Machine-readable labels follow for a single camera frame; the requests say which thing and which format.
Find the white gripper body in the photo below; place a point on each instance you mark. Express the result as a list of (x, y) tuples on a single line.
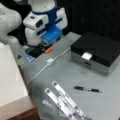
[(37, 24)]

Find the black pen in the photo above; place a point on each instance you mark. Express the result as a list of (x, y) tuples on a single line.
[(87, 89)]

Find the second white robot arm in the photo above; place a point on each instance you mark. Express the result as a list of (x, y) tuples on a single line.
[(9, 21)]

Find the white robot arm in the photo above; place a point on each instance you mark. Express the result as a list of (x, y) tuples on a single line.
[(40, 6)]

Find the blue striped object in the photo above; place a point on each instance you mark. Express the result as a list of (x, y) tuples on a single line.
[(28, 57)]

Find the white label tag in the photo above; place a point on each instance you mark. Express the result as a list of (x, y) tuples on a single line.
[(87, 56)]

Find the white foam block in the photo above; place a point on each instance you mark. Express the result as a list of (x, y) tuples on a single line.
[(12, 86)]

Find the black lidded box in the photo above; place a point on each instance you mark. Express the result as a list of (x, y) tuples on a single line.
[(105, 52)]

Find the lower metal ruler strip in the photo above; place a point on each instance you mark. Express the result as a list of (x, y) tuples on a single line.
[(53, 108)]

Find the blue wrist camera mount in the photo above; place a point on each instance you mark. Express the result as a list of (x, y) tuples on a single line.
[(51, 34)]

